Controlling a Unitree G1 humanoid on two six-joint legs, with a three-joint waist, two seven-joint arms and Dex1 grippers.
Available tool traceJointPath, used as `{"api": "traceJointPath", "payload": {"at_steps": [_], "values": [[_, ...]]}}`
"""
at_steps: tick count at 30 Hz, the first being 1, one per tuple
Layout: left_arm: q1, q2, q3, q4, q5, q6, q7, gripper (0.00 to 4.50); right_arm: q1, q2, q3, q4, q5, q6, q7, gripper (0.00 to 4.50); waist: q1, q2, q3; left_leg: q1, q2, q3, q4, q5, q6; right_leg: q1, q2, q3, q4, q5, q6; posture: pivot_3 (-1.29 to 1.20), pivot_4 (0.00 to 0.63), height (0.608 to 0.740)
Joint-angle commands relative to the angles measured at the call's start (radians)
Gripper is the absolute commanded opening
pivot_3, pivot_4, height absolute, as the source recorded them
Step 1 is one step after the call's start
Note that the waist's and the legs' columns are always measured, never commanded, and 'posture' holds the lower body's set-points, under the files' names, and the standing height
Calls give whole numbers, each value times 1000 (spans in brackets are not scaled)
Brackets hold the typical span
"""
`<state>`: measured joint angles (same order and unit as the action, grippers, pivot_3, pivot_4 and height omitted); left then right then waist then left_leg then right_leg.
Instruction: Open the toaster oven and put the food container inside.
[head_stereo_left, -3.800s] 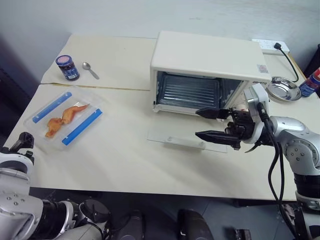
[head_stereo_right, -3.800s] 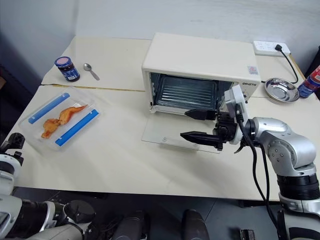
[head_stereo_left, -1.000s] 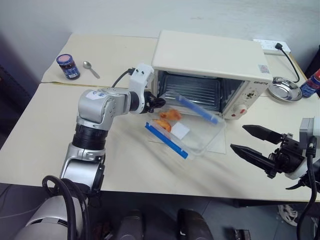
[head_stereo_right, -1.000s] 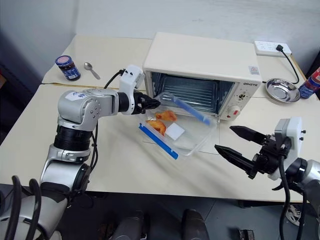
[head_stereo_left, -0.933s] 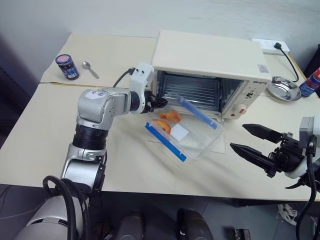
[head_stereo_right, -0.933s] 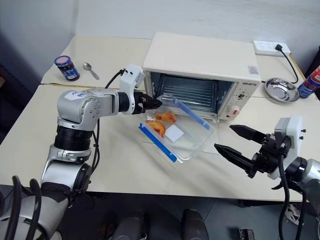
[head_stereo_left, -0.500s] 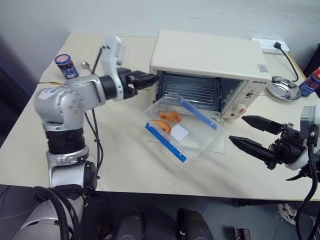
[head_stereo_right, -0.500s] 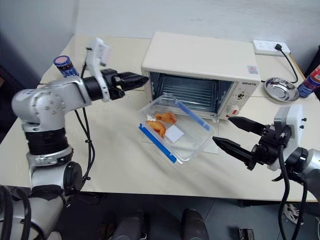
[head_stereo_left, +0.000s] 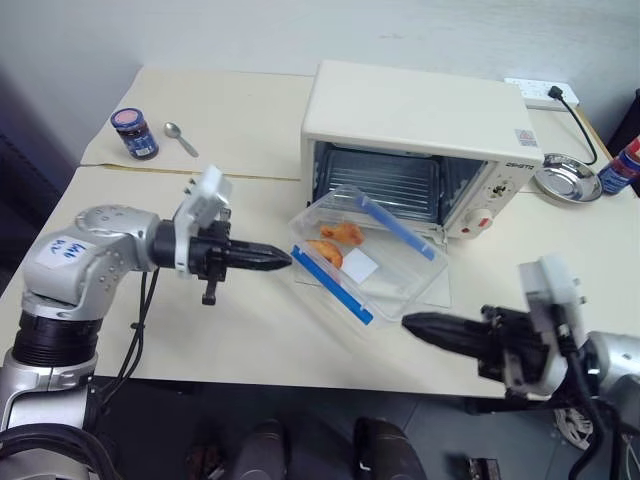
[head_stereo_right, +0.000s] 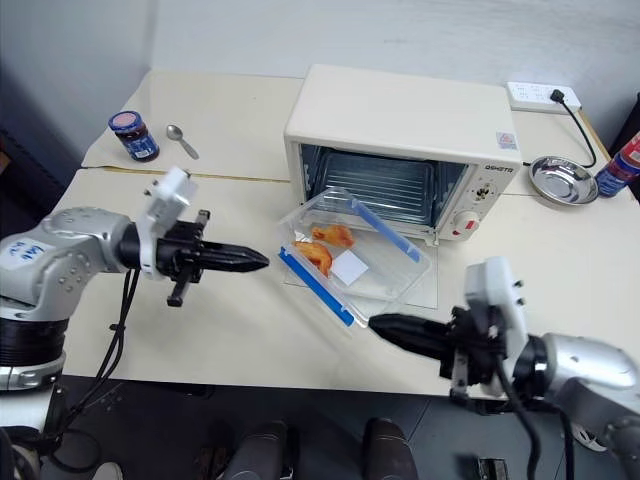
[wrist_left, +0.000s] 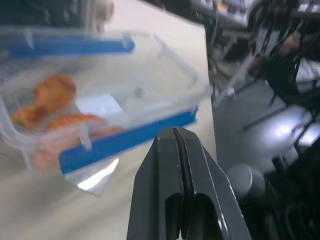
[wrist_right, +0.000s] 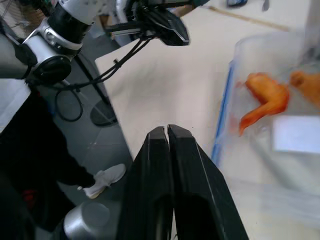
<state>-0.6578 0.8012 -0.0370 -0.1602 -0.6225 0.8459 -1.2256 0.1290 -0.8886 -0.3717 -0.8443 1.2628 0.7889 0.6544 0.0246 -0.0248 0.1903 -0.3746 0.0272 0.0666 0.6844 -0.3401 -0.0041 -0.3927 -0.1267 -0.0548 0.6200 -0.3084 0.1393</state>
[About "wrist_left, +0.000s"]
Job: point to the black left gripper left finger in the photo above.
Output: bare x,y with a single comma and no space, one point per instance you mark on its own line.
150,190

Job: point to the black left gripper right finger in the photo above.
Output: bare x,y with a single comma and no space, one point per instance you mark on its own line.
212,200

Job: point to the clear food container blue clips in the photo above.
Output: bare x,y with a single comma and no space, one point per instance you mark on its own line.
150,80

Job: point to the orange fried food piece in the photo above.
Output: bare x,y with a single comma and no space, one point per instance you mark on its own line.
46,155
75,120

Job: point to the black toaster oven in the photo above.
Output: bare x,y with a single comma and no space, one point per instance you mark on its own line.
37,11

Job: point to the grey round knob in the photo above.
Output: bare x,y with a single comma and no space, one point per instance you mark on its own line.
246,181

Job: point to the silver metal rod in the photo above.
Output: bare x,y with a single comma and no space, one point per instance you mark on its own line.
236,77

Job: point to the orange fried chicken drumstick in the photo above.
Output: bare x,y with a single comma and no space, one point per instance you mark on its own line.
53,93

